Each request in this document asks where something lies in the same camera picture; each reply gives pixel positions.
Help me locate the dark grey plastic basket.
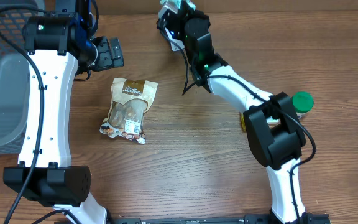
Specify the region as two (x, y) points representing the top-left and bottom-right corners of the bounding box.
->
(0, 0), (45, 154)

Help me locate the brown snack wrapper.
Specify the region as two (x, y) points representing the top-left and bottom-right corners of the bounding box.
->
(99, 78), (158, 144)

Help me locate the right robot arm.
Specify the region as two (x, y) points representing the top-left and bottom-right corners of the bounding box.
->
(157, 1), (312, 223)

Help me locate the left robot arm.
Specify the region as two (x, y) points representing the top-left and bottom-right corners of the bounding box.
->
(3, 1), (124, 223)

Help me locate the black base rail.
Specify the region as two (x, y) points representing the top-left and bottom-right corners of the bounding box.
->
(110, 213), (331, 224)

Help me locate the teal tissue pack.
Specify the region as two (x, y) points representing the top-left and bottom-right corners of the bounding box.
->
(166, 0), (196, 12)

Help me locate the white barcode scanner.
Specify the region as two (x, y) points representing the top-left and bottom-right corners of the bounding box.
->
(165, 28), (185, 52)

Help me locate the yellow liquid bottle silver cap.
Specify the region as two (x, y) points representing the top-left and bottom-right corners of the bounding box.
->
(239, 113), (246, 133)

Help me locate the green lidded jar with tissues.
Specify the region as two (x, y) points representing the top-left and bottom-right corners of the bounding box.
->
(291, 91), (314, 118)

